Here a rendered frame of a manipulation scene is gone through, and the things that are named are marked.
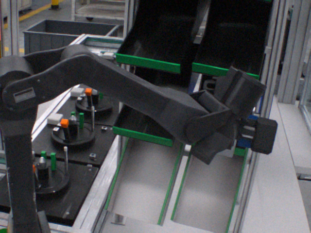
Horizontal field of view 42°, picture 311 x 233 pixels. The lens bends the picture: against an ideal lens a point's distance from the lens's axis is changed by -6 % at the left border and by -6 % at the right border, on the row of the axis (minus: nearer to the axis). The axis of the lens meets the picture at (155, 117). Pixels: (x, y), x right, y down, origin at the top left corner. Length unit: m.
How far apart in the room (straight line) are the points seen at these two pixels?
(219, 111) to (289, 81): 1.48
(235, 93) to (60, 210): 0.57
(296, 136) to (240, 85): 1.18
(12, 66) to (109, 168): 0.77
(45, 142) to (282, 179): 0.79
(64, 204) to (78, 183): 0.10
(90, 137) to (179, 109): 0.76
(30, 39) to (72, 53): 2.57
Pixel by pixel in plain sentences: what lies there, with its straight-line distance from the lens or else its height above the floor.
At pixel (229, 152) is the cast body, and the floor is 1.22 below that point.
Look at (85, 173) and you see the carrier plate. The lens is 1.17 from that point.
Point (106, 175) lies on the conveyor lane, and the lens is 1.19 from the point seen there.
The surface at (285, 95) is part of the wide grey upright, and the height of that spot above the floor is 0.90.
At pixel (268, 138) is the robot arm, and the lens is 0.74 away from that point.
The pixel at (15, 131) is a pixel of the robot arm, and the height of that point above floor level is 1.37.
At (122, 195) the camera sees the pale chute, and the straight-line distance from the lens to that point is 1.00.
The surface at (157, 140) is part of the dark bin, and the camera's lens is 0.87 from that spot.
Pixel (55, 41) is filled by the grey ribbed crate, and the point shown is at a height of 0.79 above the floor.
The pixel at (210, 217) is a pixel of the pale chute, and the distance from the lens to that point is 0.98.
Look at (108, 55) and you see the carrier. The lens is 2.07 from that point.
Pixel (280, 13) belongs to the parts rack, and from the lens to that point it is 0.90.
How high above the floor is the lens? 1.62
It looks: 26 degrees down
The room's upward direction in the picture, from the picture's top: 5 degrees clockwise
